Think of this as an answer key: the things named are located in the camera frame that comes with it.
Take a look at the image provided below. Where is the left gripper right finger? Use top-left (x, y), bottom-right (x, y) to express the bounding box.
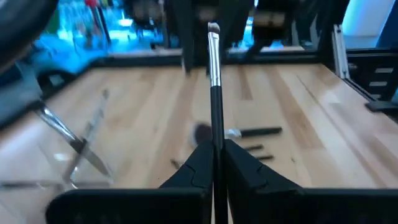
top-left (224, 139), bottom-right (398, 224)

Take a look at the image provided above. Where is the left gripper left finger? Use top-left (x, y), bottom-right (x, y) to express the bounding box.
top-left (45, 140), bottom-right (216, 224)

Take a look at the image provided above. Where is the large black makeup brush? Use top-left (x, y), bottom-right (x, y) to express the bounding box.
top-left (191, 123), bottom-right (283, 149)

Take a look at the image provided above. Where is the thick black makeup brush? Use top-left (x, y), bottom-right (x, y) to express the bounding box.
top-left (33, 101), bottom-right (112, 177)

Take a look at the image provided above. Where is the thin black makeup brush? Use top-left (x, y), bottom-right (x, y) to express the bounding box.
top-left (206, 21), bottom-right (230, 224)

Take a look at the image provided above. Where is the clear acrylic organizer container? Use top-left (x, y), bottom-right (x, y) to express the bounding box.
top-left (0, 90), bottom-right (115, 224)

